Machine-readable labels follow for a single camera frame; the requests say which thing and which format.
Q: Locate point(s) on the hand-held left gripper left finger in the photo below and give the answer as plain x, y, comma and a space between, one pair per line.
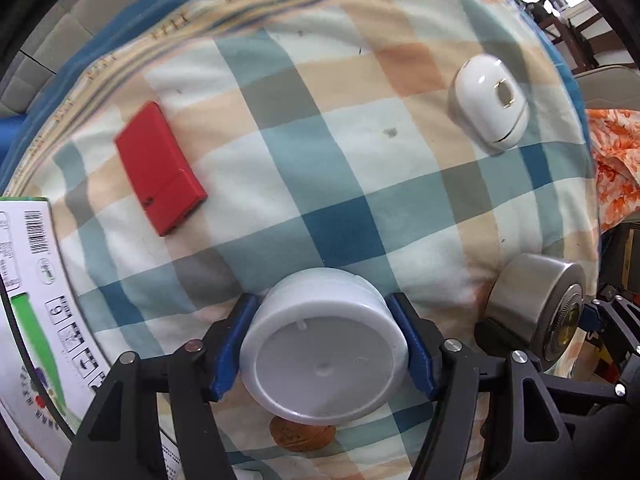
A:
231, 347

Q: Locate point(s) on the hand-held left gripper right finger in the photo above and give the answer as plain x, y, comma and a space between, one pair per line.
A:
416, 347

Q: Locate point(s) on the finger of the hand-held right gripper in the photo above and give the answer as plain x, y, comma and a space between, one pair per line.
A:
575, 390
592, 318

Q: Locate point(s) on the silver metal cylinder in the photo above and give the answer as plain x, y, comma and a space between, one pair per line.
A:
530, 300

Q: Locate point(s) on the white round plastic container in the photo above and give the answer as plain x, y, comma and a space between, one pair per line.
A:
320, 345

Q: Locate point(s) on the brown walnut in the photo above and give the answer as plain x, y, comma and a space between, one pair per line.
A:
302, 435

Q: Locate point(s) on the orange floral cloth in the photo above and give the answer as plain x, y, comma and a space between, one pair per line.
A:
617, 160

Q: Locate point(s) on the plaid blanket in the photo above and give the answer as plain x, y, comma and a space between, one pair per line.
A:
340, 180

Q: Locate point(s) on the red flat box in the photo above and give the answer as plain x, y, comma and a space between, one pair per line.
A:
157, 170

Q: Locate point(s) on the white green printed carton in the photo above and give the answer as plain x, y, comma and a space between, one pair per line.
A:
35, 320

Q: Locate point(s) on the beige chair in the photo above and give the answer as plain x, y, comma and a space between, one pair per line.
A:
610, 85

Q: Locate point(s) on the white computer mouse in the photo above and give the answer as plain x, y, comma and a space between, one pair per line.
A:
487, 102

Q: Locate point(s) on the dark metal rack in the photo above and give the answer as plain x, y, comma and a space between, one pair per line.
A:
565, 25

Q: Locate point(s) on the blue cloth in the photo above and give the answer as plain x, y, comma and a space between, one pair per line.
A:
125, 20

